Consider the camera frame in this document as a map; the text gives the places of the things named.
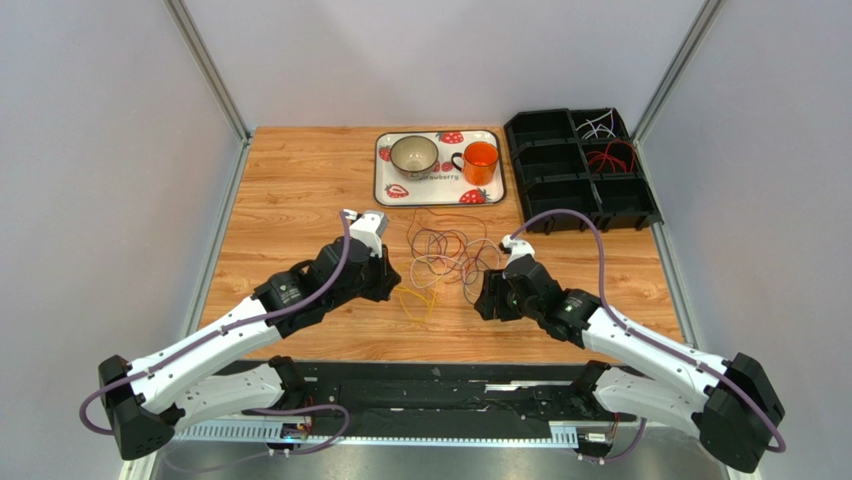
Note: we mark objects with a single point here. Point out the aluminium frame post right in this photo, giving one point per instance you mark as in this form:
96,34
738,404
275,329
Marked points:
697,32

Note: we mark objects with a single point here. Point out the aluminium frame post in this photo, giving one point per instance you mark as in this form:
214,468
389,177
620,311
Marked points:
193,38
697,32

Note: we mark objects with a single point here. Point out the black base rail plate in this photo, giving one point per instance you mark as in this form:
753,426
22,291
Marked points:
461,404

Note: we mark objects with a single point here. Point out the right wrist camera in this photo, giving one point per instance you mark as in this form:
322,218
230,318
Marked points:
515,248

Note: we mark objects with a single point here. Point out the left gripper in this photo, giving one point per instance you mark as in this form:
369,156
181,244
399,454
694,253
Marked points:
387,278

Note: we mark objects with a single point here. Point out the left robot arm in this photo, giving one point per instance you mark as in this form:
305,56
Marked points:
148,400

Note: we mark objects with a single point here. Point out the black compartment organizer box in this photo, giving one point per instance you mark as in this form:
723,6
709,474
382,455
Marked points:
583,160

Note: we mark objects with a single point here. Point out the beige ceramic bowl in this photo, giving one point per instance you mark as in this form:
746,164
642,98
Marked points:
414,157

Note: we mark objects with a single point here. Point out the aluminium frame post left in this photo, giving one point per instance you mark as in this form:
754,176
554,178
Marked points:
193,38

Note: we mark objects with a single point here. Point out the white strawberry tray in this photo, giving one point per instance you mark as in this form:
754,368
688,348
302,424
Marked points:
445,185

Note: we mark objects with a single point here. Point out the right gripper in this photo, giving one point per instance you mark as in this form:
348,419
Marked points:
496,297

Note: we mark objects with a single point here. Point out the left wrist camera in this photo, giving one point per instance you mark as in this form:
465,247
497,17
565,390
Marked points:
368,228

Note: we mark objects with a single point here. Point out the orange mug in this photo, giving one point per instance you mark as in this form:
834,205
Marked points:
477,162

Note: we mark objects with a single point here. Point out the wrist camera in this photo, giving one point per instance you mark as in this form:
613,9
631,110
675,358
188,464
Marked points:
368,228
515,248

